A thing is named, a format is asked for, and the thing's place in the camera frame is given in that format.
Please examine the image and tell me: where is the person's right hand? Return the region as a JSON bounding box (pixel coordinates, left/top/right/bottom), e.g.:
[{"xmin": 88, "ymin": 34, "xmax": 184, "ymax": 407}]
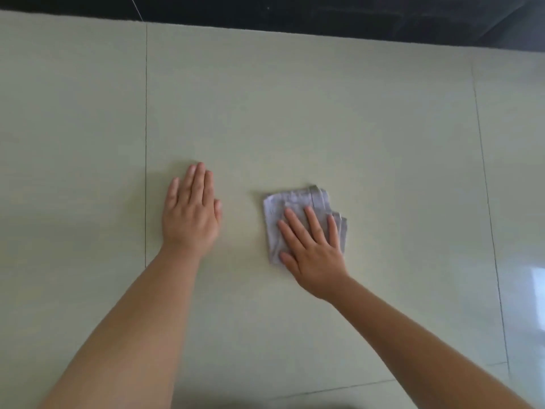
[{"xmin": 277, "ymin": 205, "xmax": 351, "ymax": 301}]

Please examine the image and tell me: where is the person's left hand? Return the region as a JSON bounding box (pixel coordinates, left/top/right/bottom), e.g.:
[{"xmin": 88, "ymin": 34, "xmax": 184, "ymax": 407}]
[{"xmin": 161, "ymin": 162, "xmax": 223, "ymax": 254}]

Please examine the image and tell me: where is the grey cleaning cloth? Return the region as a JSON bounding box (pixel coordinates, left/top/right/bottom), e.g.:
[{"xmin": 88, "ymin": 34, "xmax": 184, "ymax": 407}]
[{"xmin": 263, "ymin": 185, "xmax": 348, "ymax": 266}]

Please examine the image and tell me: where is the person's right forearm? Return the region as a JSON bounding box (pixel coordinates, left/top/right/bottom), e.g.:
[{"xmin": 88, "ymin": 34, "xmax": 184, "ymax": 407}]
[{"xmin": 318, "ymin": 274, "xmax": 535, "ymax": 409}]

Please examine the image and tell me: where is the person's left forearm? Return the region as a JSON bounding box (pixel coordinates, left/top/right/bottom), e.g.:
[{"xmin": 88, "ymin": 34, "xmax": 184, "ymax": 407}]
[{"xmin": 39, "ymin": 245, "xmax": 203, "ymax": 409}]

